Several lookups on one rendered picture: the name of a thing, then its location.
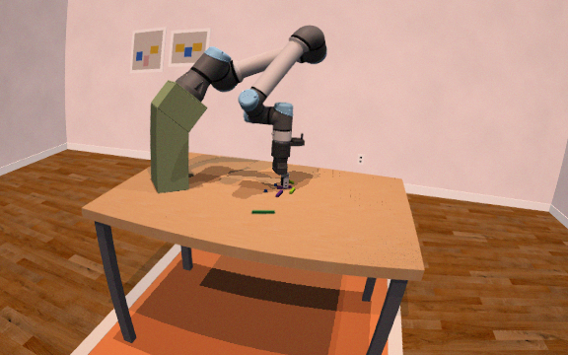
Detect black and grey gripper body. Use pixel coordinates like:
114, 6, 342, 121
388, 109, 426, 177
271, 130, 305, 175

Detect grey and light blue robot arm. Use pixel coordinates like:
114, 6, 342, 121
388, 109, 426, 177
176, 26, 327, 132

